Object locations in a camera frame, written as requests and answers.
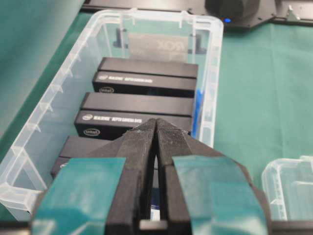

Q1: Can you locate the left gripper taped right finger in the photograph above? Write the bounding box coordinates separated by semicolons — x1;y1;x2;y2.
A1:
156;119;271;235

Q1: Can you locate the top black RealSense box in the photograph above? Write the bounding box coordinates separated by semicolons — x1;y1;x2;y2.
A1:
92;57;199;98

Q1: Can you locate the clear plastic box lid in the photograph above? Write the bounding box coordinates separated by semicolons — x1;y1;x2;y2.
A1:
261;156;313;221

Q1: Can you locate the bottom black RealSense box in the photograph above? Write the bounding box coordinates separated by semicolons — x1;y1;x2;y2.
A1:
50;136;162;189

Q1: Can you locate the clear plastic storage box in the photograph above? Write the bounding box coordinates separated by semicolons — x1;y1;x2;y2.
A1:
0;9;224;221

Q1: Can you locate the black realsense box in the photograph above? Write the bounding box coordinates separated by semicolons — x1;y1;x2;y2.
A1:
74;93;194;140
92;57;199;98
50;136;162;189

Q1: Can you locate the middle black RealSense box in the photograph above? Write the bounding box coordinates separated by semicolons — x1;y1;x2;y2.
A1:
74;93;194;140

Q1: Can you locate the green table mat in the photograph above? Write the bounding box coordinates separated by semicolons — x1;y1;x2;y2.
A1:
0;0;313;187

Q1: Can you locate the blue sheet in box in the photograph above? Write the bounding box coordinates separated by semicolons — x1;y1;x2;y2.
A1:
192;89;203;138

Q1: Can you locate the black aluminium frame rail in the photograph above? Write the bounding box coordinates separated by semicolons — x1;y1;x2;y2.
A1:
82;0;313;26

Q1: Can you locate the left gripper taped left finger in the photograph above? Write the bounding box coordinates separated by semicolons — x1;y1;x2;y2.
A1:
31;119;156;235

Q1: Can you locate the black right robot arm base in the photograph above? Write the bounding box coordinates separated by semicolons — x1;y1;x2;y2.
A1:
187;0;291;30

